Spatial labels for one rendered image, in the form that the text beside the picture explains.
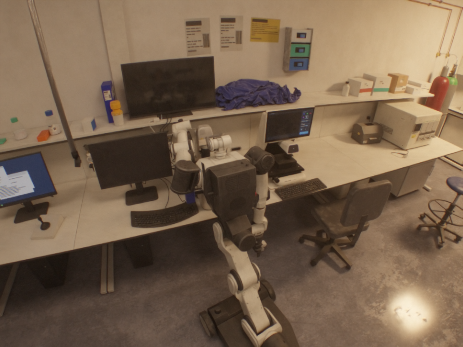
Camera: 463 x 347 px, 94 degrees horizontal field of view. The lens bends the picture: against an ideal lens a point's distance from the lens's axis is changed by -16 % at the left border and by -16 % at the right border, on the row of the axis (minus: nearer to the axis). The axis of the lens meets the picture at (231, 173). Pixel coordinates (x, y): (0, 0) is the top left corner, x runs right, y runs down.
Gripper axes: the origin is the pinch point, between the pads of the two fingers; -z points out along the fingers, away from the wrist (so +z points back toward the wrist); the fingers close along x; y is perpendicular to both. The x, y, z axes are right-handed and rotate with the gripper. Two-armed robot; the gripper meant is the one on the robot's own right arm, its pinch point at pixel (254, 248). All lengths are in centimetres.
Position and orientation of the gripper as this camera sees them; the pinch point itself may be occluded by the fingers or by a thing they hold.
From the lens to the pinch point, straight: 191.3
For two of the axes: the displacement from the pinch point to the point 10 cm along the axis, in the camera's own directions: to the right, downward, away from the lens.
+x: -4.0, -5.4, 7.4
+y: -9.1, 2.3, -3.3
